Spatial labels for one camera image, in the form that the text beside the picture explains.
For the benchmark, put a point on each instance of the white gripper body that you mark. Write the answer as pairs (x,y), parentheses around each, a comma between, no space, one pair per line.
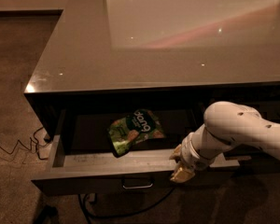
(188,153)

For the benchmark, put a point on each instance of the white power strip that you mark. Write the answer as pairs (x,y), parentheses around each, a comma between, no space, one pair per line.
(92,198)

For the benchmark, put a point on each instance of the dark cabinet with glossy top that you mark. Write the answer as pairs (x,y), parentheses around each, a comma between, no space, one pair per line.
(117,56)

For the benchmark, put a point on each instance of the green snack bag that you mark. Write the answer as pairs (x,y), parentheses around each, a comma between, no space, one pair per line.
(133,129)

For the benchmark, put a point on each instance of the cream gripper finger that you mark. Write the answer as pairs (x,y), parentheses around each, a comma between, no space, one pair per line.
(182,174)
(176,153)

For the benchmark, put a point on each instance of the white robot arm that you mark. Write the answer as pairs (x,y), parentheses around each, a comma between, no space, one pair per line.
(225,126)

